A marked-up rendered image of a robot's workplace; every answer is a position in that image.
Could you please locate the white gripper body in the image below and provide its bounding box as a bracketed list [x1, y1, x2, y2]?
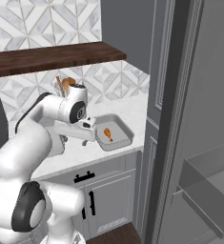
[53, 120, 98, 143]

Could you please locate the grey tupperware container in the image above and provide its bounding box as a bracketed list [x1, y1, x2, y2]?
[94, 112, 135, 153]

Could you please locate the grey cupboard door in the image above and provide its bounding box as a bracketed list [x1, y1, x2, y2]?
[83, 170, 137, 240]
[72, 185, 92, 241]

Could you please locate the dark wooden wall shelf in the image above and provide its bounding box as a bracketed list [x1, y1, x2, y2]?
[0, 41, 128, 79]

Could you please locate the grey tall cabinet panel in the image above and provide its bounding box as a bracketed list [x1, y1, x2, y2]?
[135, 0, 181, 244]

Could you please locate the black drawer handle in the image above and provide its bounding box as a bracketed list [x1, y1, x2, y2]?
[73, 170, 96, 184]

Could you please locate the grey utensil holder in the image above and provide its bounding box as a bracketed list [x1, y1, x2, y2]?
[54, 83, 70, 98]

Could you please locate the grey fridge door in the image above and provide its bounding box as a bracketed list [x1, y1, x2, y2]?
[152, 0, 224, 244]

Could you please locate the grey drawer front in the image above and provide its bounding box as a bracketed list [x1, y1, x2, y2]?
[43, 152, 138, 185]

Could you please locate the orange chicken drumstick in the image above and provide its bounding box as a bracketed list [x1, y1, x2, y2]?
[103, 127, 114, 143]

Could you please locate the grey fridge door bin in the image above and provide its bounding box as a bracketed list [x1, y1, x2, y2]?
[178, 142, 224, 237]

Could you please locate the wooden spatula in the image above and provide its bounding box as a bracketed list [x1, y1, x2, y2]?
[55, 75, 64, 93]

